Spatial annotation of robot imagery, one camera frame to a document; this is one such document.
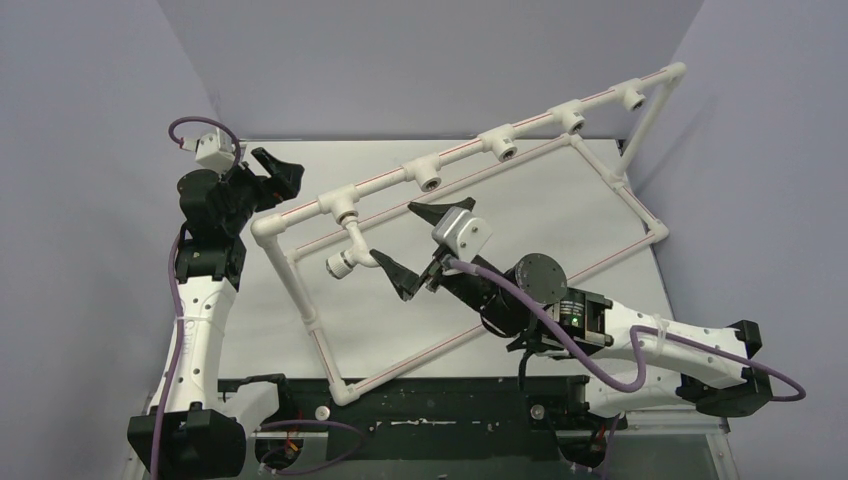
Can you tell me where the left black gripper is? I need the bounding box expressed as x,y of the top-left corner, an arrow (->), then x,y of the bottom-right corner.
213,148 -> 302,234

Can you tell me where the white plastic water faucet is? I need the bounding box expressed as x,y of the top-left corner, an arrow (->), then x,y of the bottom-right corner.
325,213 -> 380,280

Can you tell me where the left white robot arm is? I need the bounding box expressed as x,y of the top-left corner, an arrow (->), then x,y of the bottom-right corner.
127,148 -> 305,479

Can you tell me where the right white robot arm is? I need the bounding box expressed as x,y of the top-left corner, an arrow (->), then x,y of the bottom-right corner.
371,198 -> 774,427

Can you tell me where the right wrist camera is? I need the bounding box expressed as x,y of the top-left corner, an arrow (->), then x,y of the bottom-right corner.
431,206 -> 493,262

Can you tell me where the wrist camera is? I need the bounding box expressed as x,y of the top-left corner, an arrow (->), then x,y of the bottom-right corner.
195,130 -> 236,174
431,206 -> 493,262

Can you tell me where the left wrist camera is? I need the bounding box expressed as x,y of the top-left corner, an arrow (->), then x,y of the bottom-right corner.
195,130 -> 236,174

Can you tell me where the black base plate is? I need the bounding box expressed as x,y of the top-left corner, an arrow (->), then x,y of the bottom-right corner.
252,375 -> 628,470

